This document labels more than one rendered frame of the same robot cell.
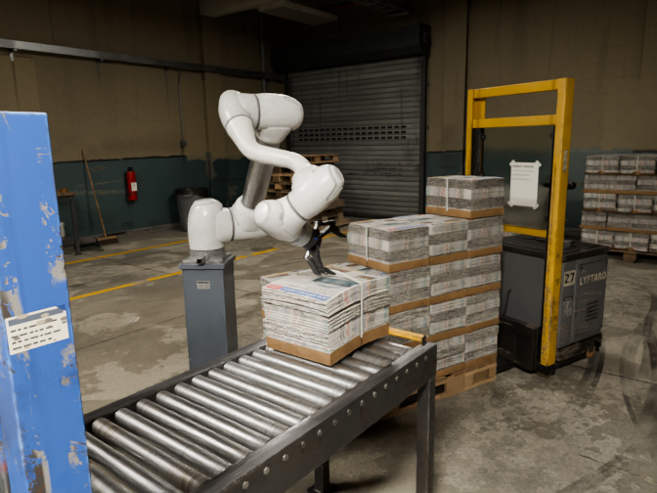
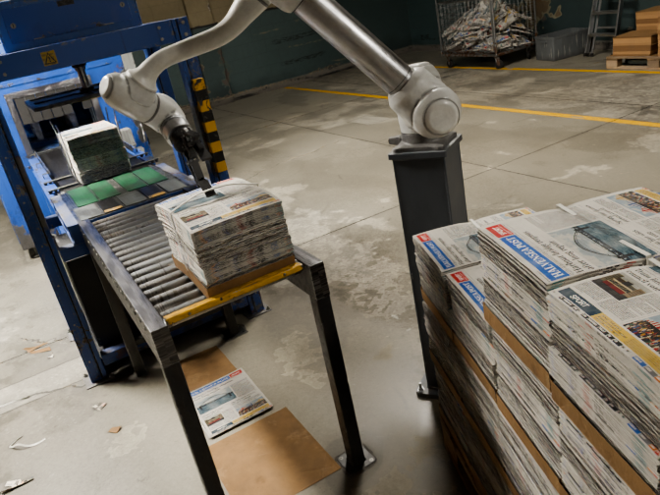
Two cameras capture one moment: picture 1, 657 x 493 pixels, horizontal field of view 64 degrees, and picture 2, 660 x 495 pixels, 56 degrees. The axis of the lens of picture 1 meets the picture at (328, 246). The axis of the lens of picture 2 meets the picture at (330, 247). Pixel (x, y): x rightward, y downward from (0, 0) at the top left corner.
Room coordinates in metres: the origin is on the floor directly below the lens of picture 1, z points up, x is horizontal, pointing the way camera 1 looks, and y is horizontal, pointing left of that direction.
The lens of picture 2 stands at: (2.91, -1.49, 1.57)
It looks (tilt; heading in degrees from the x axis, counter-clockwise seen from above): 23 degrees down; 117
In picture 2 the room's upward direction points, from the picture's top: 12 degrees counter-clockwise
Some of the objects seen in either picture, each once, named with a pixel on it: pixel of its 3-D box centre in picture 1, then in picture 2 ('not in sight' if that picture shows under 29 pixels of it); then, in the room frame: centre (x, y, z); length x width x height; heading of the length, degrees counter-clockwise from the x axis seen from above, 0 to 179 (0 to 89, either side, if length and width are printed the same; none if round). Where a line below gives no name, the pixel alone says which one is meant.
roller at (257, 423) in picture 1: (228, 411); (173, 239); (1.35, 0.29, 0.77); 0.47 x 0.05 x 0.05; 52
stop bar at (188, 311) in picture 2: (373, 327); (236, 292); (1.92, -0.17, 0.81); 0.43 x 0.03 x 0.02; 52
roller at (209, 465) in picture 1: (169, 443); (160, 227); (1.20, 0.41, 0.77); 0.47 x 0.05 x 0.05; 52
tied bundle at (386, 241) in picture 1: (386, 244); (601, 280); (2.89, -0.33, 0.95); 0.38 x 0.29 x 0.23; 33
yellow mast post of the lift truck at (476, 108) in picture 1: (472, 216); not in sight; (3.71, -1.04, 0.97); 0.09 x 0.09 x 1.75; 32
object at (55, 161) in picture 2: not in sight; (88, 166); (-0.28, 1.58, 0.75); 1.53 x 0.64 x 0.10; 142
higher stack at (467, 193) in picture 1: (461, 279); not in sight; (3.20, -0.84, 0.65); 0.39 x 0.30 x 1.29; 32
